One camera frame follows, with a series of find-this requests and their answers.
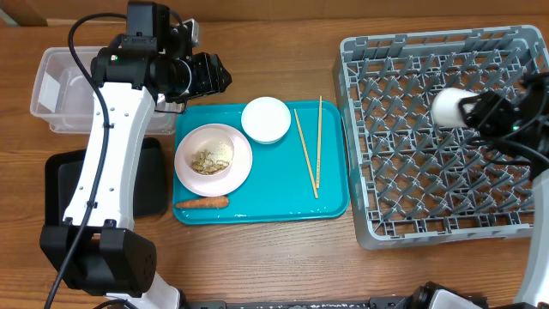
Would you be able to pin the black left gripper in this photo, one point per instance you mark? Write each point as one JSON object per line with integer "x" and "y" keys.
{"x": 209, "y": 68}

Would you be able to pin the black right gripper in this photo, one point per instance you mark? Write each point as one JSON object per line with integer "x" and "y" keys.
{"x": 485, "y": 112}

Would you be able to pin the white cup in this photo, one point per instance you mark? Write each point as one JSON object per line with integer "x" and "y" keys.
{"x": 444, "y": 108}

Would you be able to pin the pink bowl with food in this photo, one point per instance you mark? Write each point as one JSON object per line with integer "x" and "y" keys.
{"x": 213, "y": 139}

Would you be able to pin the white round bowl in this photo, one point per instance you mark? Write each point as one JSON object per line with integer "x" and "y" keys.
{"x": 266, "y": 119}

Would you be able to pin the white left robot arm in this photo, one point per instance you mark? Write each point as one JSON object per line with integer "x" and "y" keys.
{"x": 95, "y": 248}

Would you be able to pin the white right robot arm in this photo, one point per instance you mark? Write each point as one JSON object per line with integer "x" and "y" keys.
{"x": 533, "y": 153}

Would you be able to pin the grey dishwasher rack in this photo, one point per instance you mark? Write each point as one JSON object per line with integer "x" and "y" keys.
{"x": 414, "y": 182}

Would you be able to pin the food scraps in bowl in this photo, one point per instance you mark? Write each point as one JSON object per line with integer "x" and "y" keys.
{"x": 205, "y": 163}

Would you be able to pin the pink plate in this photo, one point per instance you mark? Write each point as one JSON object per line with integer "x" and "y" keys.
{"x": 187, "y": 184}

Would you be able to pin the clear plastic bin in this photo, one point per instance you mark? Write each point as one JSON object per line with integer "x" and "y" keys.
{"x": 61, "y": 95}

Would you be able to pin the orange carrot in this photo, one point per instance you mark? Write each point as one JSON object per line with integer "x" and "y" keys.
{"x": 204, "y": 203}

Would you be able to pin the black tray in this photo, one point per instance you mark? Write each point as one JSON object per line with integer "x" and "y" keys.
{"x": 62, "y": 172}

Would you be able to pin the teal plastic tray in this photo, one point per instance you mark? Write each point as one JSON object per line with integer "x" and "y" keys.
{"x": 278, "y": 187}

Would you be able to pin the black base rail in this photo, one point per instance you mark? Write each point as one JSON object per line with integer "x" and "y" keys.
{"x": 429, "y": 295}

